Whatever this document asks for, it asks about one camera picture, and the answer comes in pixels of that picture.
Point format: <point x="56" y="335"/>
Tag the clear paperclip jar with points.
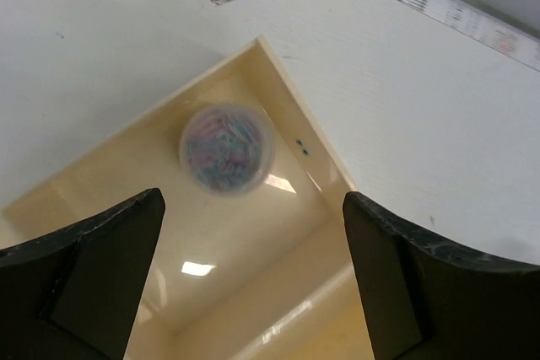
<point x="227" y="149"/>

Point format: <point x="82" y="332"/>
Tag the beige three-compartment tray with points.
<point x="264" y="275"/>

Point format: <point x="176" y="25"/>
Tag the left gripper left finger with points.
<point x="74" y="293"/>

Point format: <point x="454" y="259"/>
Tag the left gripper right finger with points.
<point x="425" y="296"/>

